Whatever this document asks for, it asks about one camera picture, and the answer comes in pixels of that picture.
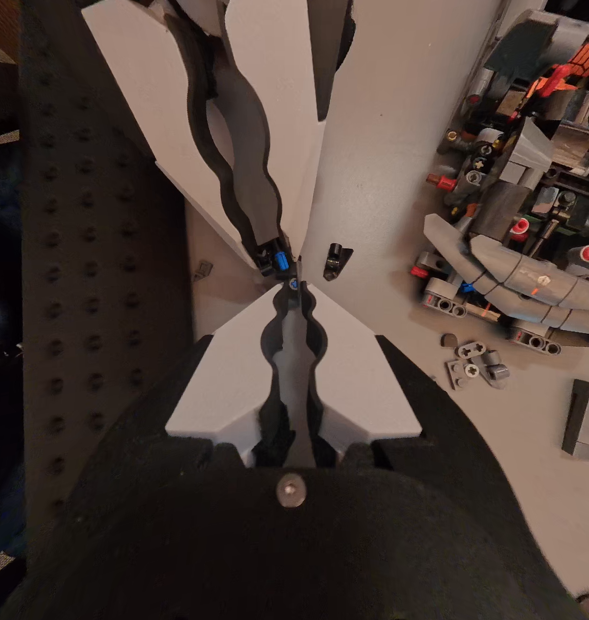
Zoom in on black perforated board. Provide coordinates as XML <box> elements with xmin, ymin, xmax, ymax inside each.
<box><xmin>18</xmin><ymin>0</ymin><xmax>198</xmax><ymax>567</ymax></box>

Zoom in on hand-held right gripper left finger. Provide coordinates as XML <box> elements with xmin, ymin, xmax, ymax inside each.
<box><xmin>165</xmin><ymin>283</ymin><xmax>295</xmax><ymax>468</ymax></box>

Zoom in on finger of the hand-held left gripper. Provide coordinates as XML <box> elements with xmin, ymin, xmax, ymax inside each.
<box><xmin>80</xmin><ymin>0</ymin><xmax>264</xmax><ymax>269</ymax></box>
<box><xmin>216</xmin><ymin>0</ymin><xmax>328</xmax><ymax>264</ymax></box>

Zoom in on grey lego car section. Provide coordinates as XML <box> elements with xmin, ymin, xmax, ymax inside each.
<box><xmin>412</xmin><ymin>121</ymin><xmax>589</xmax><ymax>357</ymax></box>

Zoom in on dark grey lego panel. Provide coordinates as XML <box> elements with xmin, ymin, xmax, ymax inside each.
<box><xmin>561</xmin><ymin>379</ymin><xmax>589</xmax><ymax>461</ymax></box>

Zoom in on black lego piece blue pin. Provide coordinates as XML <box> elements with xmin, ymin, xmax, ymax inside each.
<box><xmin>255</xmin><ymin>239</ymin><xmax>291</xmax><ymax>278</ymax></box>

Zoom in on black lego connector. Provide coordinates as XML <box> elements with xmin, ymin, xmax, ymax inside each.
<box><xmin>323</xmin><ymin>243</ymin><xmax>355</xmax><ymax>282</ymax></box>

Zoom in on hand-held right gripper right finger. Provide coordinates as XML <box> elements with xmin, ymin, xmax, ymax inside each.
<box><xmin>298</xmin><ymin>281</ymin><xmax>423</xmax><ymax>468</ymax></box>

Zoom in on light grey small lego plate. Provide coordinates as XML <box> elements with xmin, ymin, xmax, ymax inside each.
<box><xmin>446</xmin><ymin>358</ymin><xmax>481</xmax><ymax>392</ymax></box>

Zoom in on grey lego connector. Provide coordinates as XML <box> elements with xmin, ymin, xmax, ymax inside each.
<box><xmin>481</xmin><ymin>351</ymin><xmax>511</xmax><ymax>389</ymax></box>

